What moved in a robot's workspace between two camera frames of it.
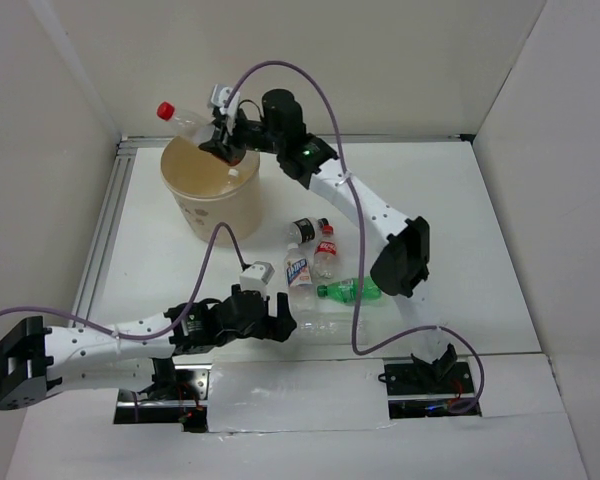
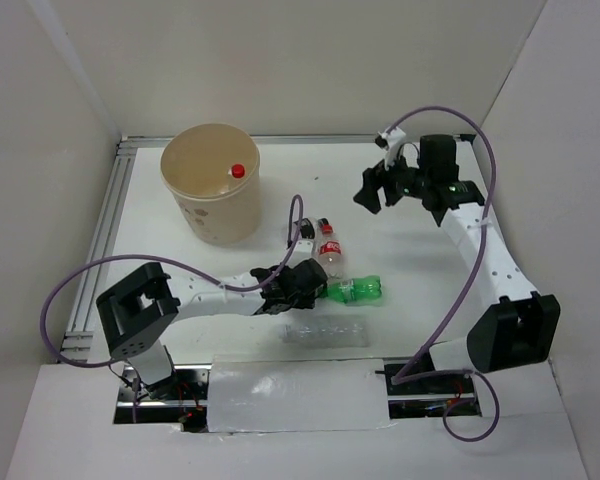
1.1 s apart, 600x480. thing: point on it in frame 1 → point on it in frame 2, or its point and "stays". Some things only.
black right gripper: [221, 150] → [374, 179]
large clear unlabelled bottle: [330, 329] stays
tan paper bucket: [209, 190] stays
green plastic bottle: [346, 290] stays
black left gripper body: [257, 329] → [302, 301]
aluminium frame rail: [114, 186] stays
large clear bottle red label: [194, 126] → [236, 171]
